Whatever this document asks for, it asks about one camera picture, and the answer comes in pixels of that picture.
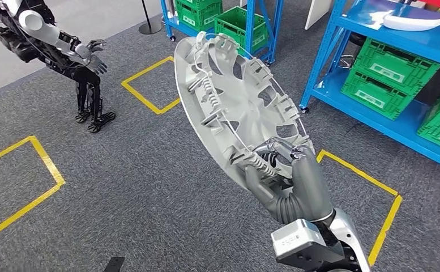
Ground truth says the white curved plastic part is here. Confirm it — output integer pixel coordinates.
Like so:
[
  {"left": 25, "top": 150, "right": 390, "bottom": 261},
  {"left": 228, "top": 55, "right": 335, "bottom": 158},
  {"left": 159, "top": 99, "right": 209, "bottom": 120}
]
[{"left": 382, "top": 10, "right": 440, "bottom": 33}]

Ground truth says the yellow floor tape square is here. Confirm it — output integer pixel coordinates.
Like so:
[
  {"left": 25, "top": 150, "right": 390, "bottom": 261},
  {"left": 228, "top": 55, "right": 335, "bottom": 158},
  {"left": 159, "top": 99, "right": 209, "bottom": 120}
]
[
  {"left": 0, "top": 135, "right": 66, "bottom": 248},
  {"left": 315, "top": 149, "right": 404, "bottom": 268},
  {"left": 121, "top": 56, "right": 182, "bottom": 116}
]

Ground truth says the silver plastic wheel hubcap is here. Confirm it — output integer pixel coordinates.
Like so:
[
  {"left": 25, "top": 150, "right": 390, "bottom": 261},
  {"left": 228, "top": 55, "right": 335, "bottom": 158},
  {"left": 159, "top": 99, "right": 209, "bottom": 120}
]
[{"left": 174, "top": 32, "right": 315, "bottom": 190}]

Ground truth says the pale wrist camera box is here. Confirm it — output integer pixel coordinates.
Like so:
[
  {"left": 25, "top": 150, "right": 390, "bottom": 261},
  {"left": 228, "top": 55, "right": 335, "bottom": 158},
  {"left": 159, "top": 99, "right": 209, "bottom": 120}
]
[{"left": 270, "top": 218, "right": 328, "bottom": 261}]

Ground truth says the black robot chest part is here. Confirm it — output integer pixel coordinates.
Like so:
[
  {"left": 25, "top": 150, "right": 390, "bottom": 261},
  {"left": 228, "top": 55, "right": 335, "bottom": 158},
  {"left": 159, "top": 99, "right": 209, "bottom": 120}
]
[{"left": 103, "top": 257, "right": 126, "bottom": 272}]

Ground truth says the black humanoid robot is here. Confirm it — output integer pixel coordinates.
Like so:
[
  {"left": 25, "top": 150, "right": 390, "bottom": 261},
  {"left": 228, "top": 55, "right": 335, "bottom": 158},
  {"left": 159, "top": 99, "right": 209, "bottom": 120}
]
[{"left": 0, "top": 0, "right": 117, "bottom": 134}]

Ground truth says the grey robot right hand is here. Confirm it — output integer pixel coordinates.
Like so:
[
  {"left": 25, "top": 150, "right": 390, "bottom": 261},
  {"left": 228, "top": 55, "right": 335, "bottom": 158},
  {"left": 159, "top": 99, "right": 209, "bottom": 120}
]
[{"left": 244, "top": 136, "right": 334, "bottom": 224}]

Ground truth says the blue metal shelf rack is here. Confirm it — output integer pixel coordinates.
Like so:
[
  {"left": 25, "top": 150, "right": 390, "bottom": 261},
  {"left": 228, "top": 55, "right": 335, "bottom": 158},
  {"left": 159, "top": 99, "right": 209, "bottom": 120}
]
[
  {"left": 299, "top": 0, "right": 440, "bottom": 175},
  {"left": 159, "top": 0, "right": 285, "bottom": 65}
]

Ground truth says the black stanchion post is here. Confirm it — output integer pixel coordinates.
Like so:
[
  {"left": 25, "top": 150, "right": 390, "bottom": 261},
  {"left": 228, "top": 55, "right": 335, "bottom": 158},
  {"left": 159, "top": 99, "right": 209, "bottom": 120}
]
[{"left": 138, "top": 0, "right": 164, "bottom": 36}]

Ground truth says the black stool chrome base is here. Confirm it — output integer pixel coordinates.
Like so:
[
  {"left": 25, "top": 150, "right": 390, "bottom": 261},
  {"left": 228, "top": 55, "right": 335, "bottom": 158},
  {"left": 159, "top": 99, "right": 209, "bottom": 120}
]
[{"left": 332, "top": 32, "right": 368, "bottom": 71}]

